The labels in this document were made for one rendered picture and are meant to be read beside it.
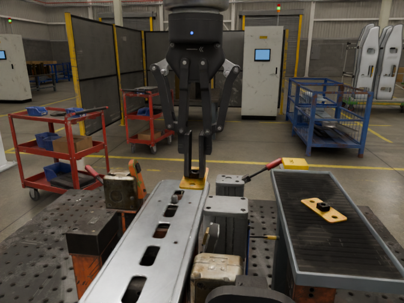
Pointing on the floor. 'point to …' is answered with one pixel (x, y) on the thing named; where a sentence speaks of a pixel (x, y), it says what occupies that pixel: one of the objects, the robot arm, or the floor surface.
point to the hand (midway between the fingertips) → (195, 153)
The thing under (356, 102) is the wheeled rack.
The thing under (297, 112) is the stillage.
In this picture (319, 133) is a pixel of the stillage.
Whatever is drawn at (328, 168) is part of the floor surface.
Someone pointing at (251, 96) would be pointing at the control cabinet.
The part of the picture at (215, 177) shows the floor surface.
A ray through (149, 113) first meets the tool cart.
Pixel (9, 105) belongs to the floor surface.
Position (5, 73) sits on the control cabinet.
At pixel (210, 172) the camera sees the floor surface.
